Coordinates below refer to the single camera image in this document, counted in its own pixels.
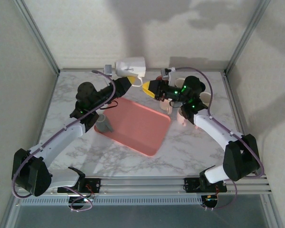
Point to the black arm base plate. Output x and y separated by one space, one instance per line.
191 184
95 184

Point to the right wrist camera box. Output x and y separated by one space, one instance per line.
165 74

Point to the aluminium frame leg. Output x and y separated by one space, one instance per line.
10 213
272 211

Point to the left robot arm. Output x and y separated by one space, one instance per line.
59 142

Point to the coral printed mug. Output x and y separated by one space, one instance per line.
158 78

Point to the aluminium table edge rail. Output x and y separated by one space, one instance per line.
231 95

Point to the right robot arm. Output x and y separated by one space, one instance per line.
211 128

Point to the grey mug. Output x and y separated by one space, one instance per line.
102 124

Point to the wide aluminium frame rail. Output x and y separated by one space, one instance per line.
142 185

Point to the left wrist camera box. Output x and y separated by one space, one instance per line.
108 70

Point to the yellow-green mug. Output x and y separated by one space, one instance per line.
206 97

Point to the thin aluminium frame rail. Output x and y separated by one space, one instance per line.
85 70

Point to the controller board with LED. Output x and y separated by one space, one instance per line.
209 199
84 200

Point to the dark teal mug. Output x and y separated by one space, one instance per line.
178 82

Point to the white mug with script print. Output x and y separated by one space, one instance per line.
130 66

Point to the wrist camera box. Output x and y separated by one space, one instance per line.
108 70
165 74

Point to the navy blue mug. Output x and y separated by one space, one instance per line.
205 87

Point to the pink plastic tray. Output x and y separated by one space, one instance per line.
137 128

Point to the pale pink mug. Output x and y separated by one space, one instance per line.
180 117

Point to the mauve mug with dark inside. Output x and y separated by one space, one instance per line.
165 105

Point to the aluminium frame post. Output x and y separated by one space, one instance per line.
247 35
38 35

